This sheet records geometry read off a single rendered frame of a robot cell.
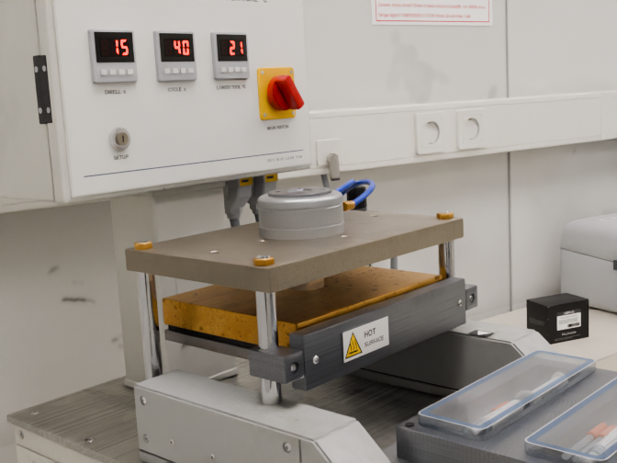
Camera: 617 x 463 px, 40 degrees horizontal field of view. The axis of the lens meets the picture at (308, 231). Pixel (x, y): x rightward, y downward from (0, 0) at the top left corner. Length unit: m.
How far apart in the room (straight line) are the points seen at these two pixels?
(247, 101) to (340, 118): 0.46
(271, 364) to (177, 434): 0.11
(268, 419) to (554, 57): 1.30
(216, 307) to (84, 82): 0.23
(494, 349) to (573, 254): 0.94
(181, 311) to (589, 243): 1.09
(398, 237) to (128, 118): 0.27
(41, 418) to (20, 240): 0.33
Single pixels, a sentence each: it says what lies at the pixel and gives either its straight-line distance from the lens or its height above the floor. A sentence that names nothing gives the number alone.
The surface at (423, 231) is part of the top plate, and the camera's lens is 0.79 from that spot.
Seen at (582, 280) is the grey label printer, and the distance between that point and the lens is 1.76.
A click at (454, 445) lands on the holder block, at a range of 0.62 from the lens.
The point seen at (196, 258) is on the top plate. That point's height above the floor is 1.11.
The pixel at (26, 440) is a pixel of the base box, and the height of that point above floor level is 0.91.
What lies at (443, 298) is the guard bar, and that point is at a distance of 0.81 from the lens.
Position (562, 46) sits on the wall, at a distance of 1.84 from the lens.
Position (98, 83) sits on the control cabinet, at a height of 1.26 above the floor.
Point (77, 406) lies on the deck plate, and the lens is 0.94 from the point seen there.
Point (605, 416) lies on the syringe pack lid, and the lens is 0.64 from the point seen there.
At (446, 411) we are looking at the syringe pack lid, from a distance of 0.64.
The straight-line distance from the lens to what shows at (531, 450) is 0.59.
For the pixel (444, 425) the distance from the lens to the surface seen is 0.63.
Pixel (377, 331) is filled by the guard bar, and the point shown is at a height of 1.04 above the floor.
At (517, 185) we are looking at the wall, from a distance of 1.74.
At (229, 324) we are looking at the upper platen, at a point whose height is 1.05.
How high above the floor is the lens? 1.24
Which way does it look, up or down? 9 degrees down
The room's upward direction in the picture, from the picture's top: 3 degrees counter-clockwise
